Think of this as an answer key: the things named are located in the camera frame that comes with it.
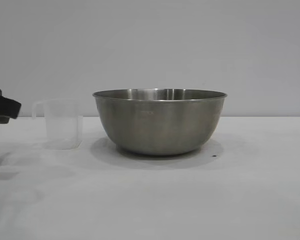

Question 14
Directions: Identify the clear plastic measuring cup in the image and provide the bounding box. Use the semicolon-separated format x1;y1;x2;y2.
31;98;84;151

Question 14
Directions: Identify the stainless steel mixing bowl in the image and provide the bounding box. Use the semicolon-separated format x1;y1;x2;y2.
91;87;228;157

